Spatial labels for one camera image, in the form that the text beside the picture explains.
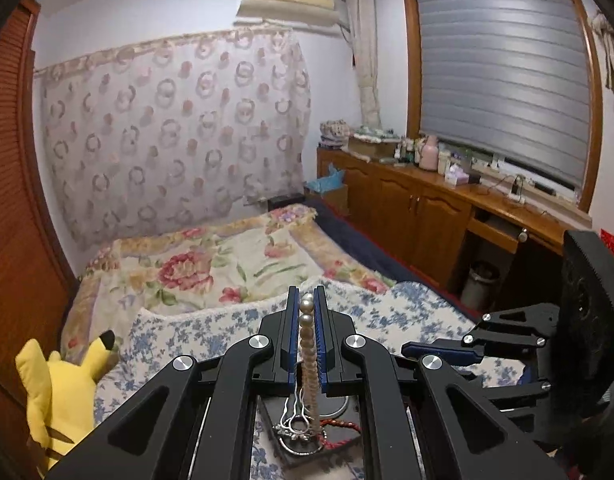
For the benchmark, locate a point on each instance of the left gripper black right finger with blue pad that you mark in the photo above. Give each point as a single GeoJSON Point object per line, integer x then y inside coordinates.
{"type": "Point", "coordinates": [422, 419]}

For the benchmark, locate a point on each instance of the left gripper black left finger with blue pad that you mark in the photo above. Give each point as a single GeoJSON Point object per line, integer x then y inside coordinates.
{"type": "Point", "coordinates": [194, 420]}

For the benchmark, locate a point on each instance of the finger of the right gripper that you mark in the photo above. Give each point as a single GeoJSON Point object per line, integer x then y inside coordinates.
{"type": "Point", "coordinates": [451, 351]}

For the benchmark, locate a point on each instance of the black jewelry box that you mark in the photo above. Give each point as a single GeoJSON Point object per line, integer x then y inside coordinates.
{"type": "Point", "coordinates": [335, 434]}

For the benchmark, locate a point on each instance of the silver floral hair fork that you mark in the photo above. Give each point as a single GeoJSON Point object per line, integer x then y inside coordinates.
{"type": "Point", "coordinates": [296, 437]}

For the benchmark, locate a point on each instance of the round green compact mirror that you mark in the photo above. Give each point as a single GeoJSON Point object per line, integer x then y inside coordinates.
{"type": "Point", "coordinates": [332, 407]}

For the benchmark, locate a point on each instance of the wooden cabinet counter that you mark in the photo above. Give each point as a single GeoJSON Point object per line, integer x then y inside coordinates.
{"type": "Point", "coordinates": [434, 228]}

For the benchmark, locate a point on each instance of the yellow pikachu plush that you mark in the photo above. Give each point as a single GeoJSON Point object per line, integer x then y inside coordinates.
{"type": "Point", "coordinates": [60, 397]}

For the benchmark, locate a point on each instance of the pink floral bed quilt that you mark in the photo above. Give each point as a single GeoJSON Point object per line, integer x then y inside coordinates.
{"type": "Point", "coordinates": [208, 267]}

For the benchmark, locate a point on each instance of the pink thermos jug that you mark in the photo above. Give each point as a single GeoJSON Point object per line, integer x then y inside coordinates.
{"type": "Point", "coordinates": [429, 154]}

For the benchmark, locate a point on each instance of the blue tissue box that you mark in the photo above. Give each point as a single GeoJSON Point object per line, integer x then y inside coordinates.
{"type": "Point", "coordinates": [329, 183]}

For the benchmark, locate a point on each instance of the wooden louvered door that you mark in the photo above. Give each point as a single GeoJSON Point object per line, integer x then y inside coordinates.
{"type": "Point", "coordinates": [36, 283]}

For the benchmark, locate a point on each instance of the cardboard box on counter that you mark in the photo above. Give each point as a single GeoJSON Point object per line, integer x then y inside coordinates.
{"type": "Point", "coordinates": [373, 147]}

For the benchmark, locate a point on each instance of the grey window blind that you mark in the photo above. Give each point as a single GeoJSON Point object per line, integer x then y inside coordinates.
{"type": "Point", "coordinates": [508, 77]}

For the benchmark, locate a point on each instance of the pink patterned lace curtain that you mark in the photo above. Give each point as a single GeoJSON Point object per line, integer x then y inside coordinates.
{"type": "Point", "coordinates": [154, 137]}

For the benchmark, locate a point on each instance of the cream lace side curtain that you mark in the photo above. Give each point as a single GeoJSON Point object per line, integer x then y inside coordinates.
{"type": "Point", "coordinates": [363, 31]}

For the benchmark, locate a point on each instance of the wall air conditioner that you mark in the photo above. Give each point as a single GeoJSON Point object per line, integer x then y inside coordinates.
{"type": "Point", "coordinates": [311, 12]}

